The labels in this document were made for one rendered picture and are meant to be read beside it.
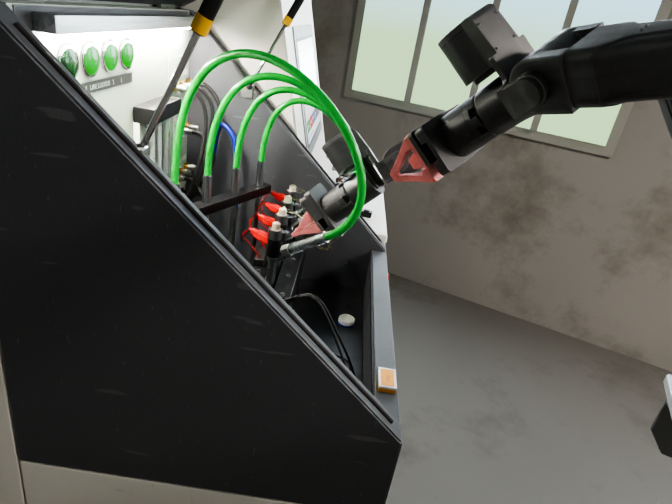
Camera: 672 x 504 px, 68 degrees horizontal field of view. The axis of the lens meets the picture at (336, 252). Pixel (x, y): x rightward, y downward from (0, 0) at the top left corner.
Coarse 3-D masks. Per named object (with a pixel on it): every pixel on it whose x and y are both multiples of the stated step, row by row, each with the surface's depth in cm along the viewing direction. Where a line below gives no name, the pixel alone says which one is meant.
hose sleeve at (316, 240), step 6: (318, 234) 84; (324, 234) 83; (306, 240) 85; (312, 240) 84; (318, 240) 83; (324, 240) 83; (288, 246) 87; (294, 246) 86; (300, 246) 86; (306, 246) 85; (312, 246) 85; (294, 252) 87
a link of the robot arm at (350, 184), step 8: (368, 160) 87; (352, 168) 87; (368, 168) 87; (352, 176) 88; (368, 176) 86; (376, 176) 87; (344, 184) 89; (352, 184) 87; (368, 184) 86; (376, 184) 87; (384, 184) 88; (352, 192) 87; (368, 192) 87; (376, 192) 87; (352, 200) 88; (368, 200) 88
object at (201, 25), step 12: (204, 0) 52; (216, 0) 51; (204, 12) 52; (216, 12) 52; (192, 24) 53; (204, 24) 52; (192, 36) 54; (204, 36) 53; (192, 48) 54; (180, 60) 55; (180, 72) 55; (168, 84) 56; (168, 96) 57; (156, 120) 58; (144, 144) 60
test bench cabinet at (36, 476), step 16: (32, 464) 79; (48, 464) 79; (32, 480) 80; (48, 480) 80; (64, 480) 80; (80, 480) 80; (96, 480) 80; (112, 480) 79; (128, 480) 79; (144, 480) 79; (32, 496) 82; (48, 496) 82; (64, 496) 82; (80, 496) 81; (96, 496) 81; (112, 496) 81; (128, 496) 81; (144, 496) 80; (160, 496) 80; (176, 496) 80; (192, 496) 80; (208, 496) 80; (224, 496) 79; (240, 496) 79
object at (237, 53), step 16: (208, 64) 82; (272, 64) 77; (288, 64) 76; (304, 80) 75; (192, 96) 86; (320, 96) 75; (336, 112) 75; (176, 128) 89; (176, 144) 91; (352, 144) 75; (176, 160) 92; (176, 176) 94; (352, 224) 80
